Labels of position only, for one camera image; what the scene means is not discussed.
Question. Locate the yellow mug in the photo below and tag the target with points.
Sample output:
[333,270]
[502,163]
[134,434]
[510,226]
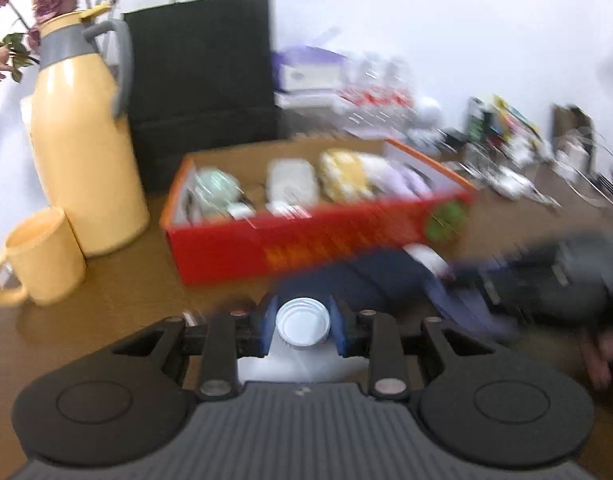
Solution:
[41,260]

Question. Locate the green glass jar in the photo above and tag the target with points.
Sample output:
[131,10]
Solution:
[215,193]

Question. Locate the yellow thermos jug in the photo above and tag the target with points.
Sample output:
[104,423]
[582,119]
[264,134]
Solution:
[81,142]

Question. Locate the black paper shopping bag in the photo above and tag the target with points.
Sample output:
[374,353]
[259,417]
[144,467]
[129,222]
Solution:
[203,79]

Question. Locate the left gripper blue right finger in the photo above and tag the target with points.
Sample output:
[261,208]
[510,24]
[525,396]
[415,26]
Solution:
[341,320]

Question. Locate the yellow white plush toy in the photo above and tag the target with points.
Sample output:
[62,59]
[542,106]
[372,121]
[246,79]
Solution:
[349,176]

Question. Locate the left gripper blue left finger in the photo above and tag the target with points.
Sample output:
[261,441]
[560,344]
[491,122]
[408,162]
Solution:
[266,323]

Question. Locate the middle water bottle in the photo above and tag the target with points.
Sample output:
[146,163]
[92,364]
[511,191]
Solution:
[385,110]

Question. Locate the translucent white plastic box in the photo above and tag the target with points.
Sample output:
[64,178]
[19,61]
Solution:
[291,182]

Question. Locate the navy blue pouch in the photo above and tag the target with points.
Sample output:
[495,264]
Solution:
[391,280]

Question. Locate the purple white tissue pack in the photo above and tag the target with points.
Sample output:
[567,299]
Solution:
[306,73]

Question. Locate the red cardboard box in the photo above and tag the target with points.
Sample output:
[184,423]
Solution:
[212,251]

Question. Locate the white capped bottle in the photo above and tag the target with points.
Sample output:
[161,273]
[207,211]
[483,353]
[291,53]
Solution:
[302,349]

